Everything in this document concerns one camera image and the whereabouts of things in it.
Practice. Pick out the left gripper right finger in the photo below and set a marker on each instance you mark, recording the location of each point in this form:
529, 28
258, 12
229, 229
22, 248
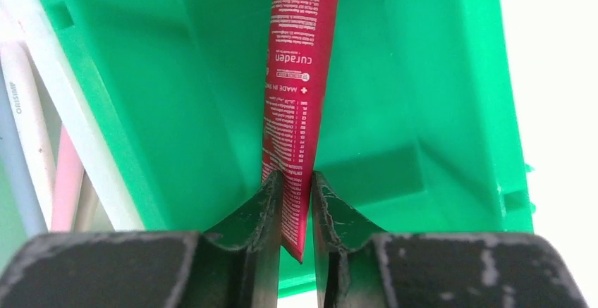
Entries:
358, 264

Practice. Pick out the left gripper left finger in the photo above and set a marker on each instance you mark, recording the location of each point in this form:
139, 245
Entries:
233, 264

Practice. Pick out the light blue toothbrush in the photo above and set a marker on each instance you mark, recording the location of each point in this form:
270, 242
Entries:
18, 175

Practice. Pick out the pink toothbrush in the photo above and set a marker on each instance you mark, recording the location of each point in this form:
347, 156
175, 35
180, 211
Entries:
69, 176

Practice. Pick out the red toothpaste tube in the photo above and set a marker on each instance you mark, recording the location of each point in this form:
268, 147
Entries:
299, 49

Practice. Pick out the white translucent bin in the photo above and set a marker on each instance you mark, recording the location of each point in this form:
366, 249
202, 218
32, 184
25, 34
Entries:
63, 86

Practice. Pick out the green bin with toothpaste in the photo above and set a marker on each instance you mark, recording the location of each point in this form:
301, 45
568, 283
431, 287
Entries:
419, 131

